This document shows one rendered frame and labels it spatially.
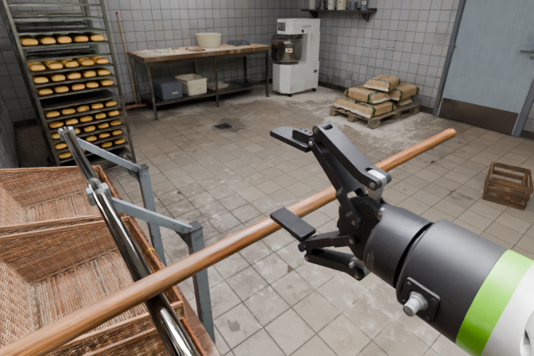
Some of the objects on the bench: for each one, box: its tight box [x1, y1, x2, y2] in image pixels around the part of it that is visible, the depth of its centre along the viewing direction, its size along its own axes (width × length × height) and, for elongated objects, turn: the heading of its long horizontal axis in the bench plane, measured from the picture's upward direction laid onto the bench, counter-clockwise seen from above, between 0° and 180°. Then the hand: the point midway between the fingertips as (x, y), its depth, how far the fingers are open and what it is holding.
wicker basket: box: [0, 165, 128, 277], centre depth 146 cm, size 49×56×28 cm
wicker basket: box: [0, 216, 188, 356], centre depth 103 cm, size 49×56×28 cm
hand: (282, 176), depth 45 cm, fingers open, 13 cm apart
